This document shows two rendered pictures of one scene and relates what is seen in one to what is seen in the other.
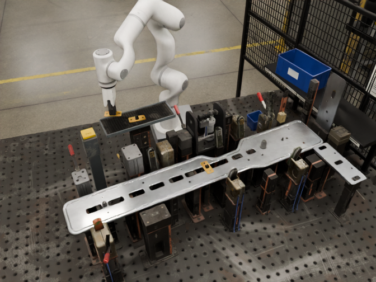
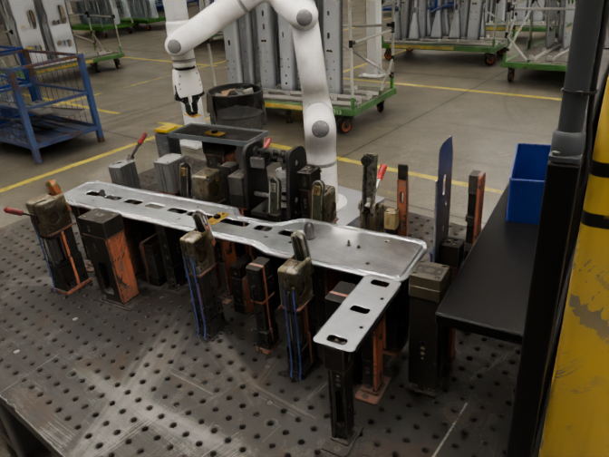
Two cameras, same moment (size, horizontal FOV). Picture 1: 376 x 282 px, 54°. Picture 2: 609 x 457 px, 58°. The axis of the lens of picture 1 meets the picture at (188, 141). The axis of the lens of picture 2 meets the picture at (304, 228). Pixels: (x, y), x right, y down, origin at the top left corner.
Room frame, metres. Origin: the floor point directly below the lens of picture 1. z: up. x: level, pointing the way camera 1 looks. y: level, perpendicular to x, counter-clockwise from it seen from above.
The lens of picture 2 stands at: (0.65, -1.58, 1.75)
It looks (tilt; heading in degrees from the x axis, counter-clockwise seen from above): 27 degrees down; 58
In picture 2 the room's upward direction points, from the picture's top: 5 degrees counter-clockwise
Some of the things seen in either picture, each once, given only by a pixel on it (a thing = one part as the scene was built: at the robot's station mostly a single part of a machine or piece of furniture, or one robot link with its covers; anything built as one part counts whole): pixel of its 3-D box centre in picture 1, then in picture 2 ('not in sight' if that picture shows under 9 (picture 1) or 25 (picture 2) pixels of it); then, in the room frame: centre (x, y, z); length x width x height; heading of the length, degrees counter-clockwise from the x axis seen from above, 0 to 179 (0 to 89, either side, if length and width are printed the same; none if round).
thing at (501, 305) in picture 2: (320, 97); (525, 236); (1.84, -0.82, 1.02); 0.90 x 0.22 x 0.03; 26
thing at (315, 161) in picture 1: (309, 178); (345, 335); (1.33, -0.66, 0.84); 0.11 x 0.10 x 0.28; 26
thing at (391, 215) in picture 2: (276, 137); (391, 265); (1.62, -0.53, 0.88); 0.04 x 0.04 x 0.36; 26
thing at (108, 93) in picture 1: (109, 92); (187, 80); (1.42, 0.37, 1.35); 0.10 x 0.07 x 0.11; 3
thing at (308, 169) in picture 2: (222, 141); (312, 226); (1.56, -0.20, 0.91); 0.07 x 0.05 x 0.42; 26
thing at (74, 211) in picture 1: (204, 170); (211, 219); (1.25, -0.08, 1.00); 1.38 x 0.22 x 0.02; 116
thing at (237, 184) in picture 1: (233, 203); (204, 283); (1.13, -0.23, 0.87); 0.12 x 0.09 x 0.35; 26
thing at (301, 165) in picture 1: (292, 184); (297, 317); (1.26, -0.55, 0.87); 0.12 x 0.09 x 0.35; 26
